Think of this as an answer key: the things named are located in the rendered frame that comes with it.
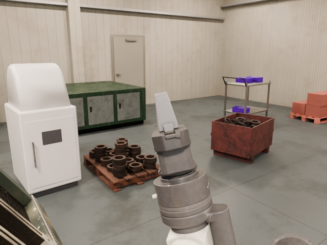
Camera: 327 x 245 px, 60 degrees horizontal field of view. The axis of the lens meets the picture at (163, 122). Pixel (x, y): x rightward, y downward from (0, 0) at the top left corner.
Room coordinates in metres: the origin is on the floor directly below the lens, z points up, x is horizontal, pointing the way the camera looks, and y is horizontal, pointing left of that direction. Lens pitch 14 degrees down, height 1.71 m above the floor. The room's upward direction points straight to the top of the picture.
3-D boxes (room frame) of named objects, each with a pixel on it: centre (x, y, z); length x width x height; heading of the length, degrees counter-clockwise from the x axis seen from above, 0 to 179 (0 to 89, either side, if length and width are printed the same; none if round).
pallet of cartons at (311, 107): (7.21, -4.00, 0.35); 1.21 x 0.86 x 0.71; 126
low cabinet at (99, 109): (6.76, 1.86, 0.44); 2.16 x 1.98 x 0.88; 126
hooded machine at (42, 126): (3.49, 1.55, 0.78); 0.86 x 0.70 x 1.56; 35
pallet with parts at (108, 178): (3.88, 0.62, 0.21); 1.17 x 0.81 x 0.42; 36
